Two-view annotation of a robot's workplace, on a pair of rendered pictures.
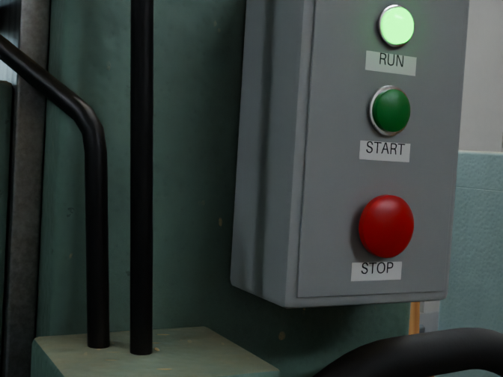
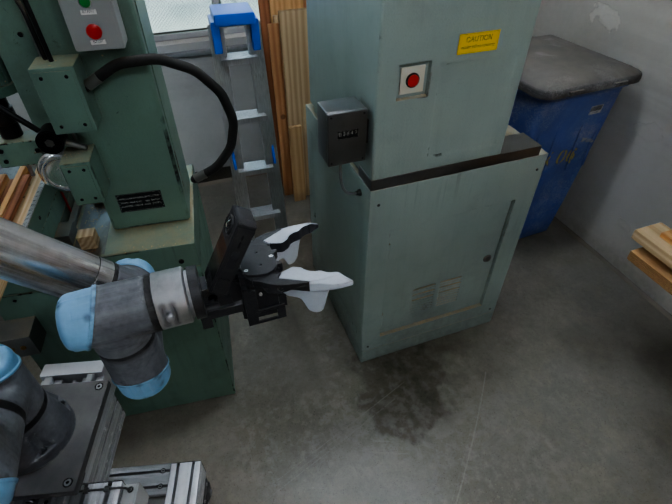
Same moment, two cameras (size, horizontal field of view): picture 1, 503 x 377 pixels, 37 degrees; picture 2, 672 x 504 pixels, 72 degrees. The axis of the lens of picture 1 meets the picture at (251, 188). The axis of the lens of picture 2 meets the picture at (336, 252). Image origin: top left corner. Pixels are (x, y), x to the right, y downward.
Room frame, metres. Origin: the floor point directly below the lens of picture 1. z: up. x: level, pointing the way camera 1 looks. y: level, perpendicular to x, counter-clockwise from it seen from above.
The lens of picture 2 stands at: (-0.51, -0.80, 1.66)
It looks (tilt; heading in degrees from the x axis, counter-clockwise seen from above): 42 degrees down; 14
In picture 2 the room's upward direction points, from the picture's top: straight up
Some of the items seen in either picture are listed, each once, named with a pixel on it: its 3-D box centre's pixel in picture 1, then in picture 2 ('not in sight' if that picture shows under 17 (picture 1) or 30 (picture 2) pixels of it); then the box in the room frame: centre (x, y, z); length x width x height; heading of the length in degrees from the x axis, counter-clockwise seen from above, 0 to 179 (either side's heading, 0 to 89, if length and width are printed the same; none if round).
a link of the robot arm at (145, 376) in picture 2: not in sight; (135, 349); (-0.19, -0.42, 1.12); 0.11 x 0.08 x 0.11; 34
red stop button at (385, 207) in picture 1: (386, 226); (94, 31); (0.35, -0.07, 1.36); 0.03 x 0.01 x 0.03; 118
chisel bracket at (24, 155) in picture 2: not in sight; (28, 150); (0.37, 0.28, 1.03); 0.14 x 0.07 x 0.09; 118
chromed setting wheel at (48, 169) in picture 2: not in sight; (64, 171); (0.31, 0.13, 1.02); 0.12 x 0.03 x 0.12; 118
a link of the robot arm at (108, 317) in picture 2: not in sight; (112, 314); (-0.21, -0.43, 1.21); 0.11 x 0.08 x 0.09; 124
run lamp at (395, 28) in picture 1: (397, 25); not in sight; (0.35, -0.06, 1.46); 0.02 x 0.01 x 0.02; 118
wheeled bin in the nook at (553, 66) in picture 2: not in sight; (517, 149); (1.73, -1.18, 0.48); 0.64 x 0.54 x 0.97; 37
